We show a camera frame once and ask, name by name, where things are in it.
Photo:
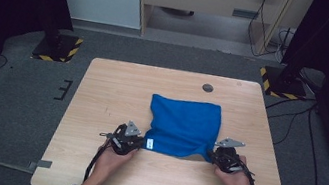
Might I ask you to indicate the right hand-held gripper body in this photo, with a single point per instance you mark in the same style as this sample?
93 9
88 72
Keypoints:
229 159

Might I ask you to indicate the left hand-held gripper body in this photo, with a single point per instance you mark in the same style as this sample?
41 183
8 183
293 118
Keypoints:
124 140

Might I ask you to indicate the blue cloth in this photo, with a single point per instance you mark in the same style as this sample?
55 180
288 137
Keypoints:
183 126

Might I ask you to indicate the person's right hand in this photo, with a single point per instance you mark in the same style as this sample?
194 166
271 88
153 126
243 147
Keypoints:
238 184

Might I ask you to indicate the person's left hand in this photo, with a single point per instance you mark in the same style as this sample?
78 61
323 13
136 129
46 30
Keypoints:
111 164

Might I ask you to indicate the grey round table grommet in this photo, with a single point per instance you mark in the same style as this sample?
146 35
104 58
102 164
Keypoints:
208 88

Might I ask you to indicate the grey tape strip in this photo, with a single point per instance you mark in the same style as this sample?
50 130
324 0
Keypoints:
40 164

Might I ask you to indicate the black stand with striped base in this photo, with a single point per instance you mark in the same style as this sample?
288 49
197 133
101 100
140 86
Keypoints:
283 85
58 49

